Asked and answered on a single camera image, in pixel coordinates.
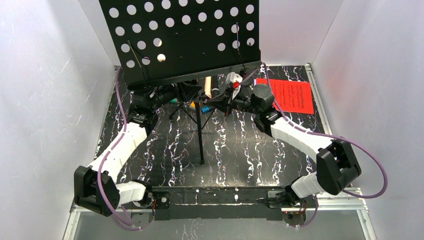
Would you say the black handheld microphone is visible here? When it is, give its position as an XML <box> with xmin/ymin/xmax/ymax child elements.
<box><xmin>211</xmin><ymin>76</ymin><xmax>220</xmax><ymax>98</ymax></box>

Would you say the black tripod music stand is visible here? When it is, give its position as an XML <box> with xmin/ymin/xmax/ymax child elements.
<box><xmin>98</xmin><ymin>0</ymin><xmax>263</xmax><ymax>166</ymax></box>

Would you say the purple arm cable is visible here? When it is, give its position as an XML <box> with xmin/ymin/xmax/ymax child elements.
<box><xmin>240</xmin><ymin>62</ymin><xmax>388</xmax><ymax>228</ymax></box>
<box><xmin>96</xmin><ymin>66</ymin><xmax>153</xmax><ymax>231</ymax></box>

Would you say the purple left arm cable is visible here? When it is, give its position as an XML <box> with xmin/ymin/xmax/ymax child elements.
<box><xmin>96</xmin><ymin>66</ymin><xmax>153</xmax><ymax>231</ymax></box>

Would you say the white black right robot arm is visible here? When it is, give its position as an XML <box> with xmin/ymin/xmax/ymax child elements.
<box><xmin>206</xmin><ymin>84</ymin><xmax>362</xmax><ymax>204</ymax></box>

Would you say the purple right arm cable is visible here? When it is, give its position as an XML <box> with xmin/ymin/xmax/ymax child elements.
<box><xmin>240</xmin><ymin>62</ymin><xmax>388</xmax><ymax>228</ymax></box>

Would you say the red sheet music page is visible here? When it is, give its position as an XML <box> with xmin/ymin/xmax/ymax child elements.
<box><xmin>270</xmin><ymin>79</ymin><xmax>315</xmax><ymax>114</ymax></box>

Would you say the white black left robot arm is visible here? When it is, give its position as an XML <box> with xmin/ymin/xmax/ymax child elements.
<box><xmin>73</xmin><ymin>82</ymin><xmax>203</xmax><ymax>217</ymax></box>

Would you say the black blue marker pen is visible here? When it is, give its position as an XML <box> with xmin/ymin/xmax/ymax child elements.
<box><xmin>201</xmin><ymin>106</ymin><xmax>214</xmax><ymax>114</ymax></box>

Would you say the pink microphone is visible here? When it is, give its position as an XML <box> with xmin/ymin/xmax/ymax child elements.
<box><xmin>204</xmin><ymin>76</ymin><xmax>212</xmax><ymax>99</ymax></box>

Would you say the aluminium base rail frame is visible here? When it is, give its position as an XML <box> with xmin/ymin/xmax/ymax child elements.
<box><xmin>62</xmin><ymin>63</ymin><xmax>378</xmax><ymax>240</ymax></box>

